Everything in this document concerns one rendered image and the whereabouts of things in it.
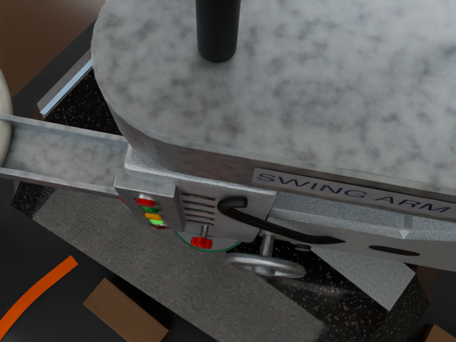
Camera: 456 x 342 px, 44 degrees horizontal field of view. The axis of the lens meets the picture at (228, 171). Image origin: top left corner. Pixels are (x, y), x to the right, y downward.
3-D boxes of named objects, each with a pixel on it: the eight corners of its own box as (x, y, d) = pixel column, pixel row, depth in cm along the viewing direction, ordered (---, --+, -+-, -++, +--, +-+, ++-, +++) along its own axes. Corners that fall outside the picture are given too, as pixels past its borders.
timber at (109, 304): (89, 305, 211) (82, 303, 199) (110, 279, 213) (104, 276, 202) (150, 356, 207) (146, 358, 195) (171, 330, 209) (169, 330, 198)
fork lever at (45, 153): (329, 165, 121) (334, 159, 116) (317, 254, 116) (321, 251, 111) (11, 105, 120) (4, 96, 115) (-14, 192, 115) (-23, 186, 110)
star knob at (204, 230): (215, 226, 100) (216, 222, 97) (211, 250, 99) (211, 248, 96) (195, 222, 101) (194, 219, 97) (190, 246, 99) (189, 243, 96)
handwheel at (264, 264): (305, 233, 110) (319, 219, 96) (297, 284, 108) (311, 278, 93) (229, 219, 111) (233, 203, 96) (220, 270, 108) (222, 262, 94)
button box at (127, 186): (186, 218, 100) (178, 178, 72) (184, 233, 99) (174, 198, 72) (142, 210, 100) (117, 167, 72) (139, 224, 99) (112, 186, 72)
